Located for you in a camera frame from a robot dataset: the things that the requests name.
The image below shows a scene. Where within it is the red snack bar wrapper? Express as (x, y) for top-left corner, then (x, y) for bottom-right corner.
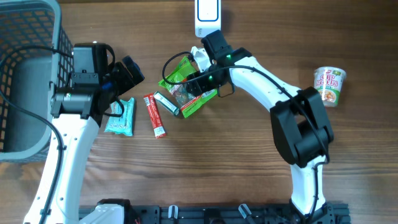
(144, 93), (166, 139)

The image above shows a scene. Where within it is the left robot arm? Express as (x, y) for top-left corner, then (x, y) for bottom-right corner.
(24, 43), (144, 223)

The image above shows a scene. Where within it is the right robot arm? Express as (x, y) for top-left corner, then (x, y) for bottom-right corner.
(184, 30), (334, 223)

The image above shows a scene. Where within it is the cup noodles container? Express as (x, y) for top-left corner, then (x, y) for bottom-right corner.
(313, 67), (346, 107)

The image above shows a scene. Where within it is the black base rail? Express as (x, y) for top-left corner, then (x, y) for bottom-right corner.
(120, 202), (351, 224)

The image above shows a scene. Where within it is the teal snack packet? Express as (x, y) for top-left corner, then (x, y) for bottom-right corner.
(104, 98), (136, 136)

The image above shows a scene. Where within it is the green haribo candy bag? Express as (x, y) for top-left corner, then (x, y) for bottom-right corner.
(159, 56), (218, 118)

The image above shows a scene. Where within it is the grey plastic shopping basket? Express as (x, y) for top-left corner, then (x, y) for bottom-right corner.
(1, 1), (73, 162)

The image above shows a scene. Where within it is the white barcode scanner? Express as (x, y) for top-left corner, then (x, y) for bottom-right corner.
(194, 0), (221, 38)

